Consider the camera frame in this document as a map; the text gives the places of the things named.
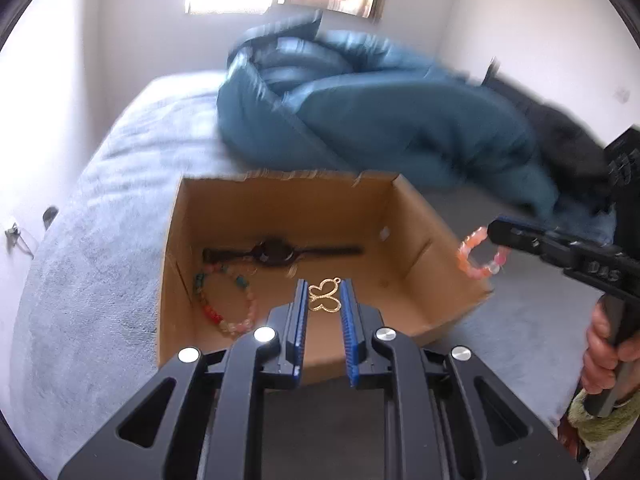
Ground metal wall fixture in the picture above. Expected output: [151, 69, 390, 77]
[4, 216, 38, 257]

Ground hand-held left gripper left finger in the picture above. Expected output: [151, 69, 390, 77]
[57, 279, 308, 480]

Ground multicolour bead bracelet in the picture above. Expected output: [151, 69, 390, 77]
[194, 265, 258, 336]

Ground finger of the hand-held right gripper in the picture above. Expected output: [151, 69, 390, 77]
[487, 220, 568, 273]
[495, 214, 543, 232]

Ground brown cardboard box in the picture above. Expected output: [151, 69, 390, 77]
[157, 172, 493, 386]

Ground gold butterfly pendant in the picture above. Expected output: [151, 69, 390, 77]
[308, 277, 343, 315]

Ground grey fleece bed blanket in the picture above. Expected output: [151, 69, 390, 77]
[15, 72, 608, 480]

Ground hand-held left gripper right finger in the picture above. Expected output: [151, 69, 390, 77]
[340, 280, 586, 480]

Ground blue comforter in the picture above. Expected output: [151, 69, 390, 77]
[217, 12, 616, 233]

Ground person's right forearm green sleeve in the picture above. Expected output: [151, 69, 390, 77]
[562, 389, 640, 480]

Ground black cloth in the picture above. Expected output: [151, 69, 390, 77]
[482, 60, 613, 198]

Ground black wrist watch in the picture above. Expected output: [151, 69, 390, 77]
[202, 236, 364, 267]

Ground orange bead bracelet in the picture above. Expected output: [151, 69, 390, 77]
[457, 226, 511, 279]

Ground person's right hand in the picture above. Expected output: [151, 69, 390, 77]
[581, 300, 640, 407]

